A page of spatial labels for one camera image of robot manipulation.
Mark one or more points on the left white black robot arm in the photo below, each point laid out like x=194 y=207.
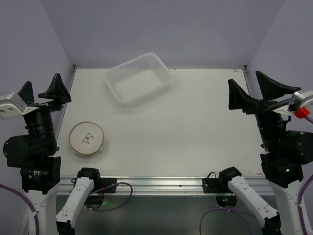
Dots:
x=34 y=154

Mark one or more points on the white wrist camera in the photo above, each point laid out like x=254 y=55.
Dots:
x=12 y=106
x=299 y=105

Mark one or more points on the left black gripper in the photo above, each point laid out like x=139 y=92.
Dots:
x=45 y=105

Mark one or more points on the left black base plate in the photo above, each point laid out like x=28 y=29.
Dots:
x=107 y=182

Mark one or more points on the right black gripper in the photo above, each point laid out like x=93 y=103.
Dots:
x=265 y=107

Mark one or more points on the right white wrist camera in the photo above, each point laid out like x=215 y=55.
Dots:
x=299 y=105

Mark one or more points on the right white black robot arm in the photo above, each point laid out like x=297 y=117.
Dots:
x=286 y=152

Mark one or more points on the white plastic perforated basket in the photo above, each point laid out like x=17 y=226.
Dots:
x=138 y=78

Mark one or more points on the round white mesh laundry bag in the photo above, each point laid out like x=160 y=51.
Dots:
x=86 y=138

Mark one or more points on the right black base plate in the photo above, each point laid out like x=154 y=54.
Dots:
x=214 y=184

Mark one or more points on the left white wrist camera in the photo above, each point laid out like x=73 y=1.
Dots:
x=12 y=106

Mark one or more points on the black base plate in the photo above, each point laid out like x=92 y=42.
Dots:
x=214 y=184
x=107 y=182

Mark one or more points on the aluminium mounting rail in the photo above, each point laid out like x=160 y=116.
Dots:
x=166 y=186

